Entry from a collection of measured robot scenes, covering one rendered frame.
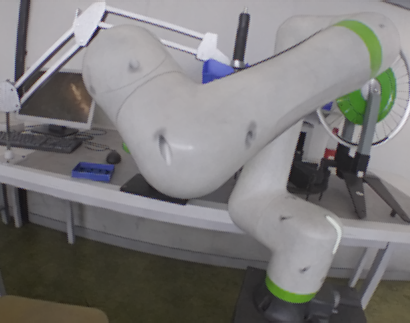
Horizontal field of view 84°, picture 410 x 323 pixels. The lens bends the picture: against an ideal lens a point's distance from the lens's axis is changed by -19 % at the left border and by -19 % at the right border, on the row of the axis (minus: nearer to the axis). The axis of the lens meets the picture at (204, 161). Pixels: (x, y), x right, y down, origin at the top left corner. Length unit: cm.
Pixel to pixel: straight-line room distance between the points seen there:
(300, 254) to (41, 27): 203
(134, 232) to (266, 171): 156
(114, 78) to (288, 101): 19
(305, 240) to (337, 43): 33
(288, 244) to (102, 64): 43
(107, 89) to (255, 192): 41
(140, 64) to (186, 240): 177
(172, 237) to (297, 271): 152
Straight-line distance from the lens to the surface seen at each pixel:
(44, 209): 236
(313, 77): 35
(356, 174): 117
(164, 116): 24
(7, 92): 103
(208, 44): 88
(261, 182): 60
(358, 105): 120
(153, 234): 201
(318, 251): 53
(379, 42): 50
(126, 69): 29
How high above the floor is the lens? 125
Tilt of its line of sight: 16 degrees down
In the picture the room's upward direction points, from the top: 9 degrees clockwise
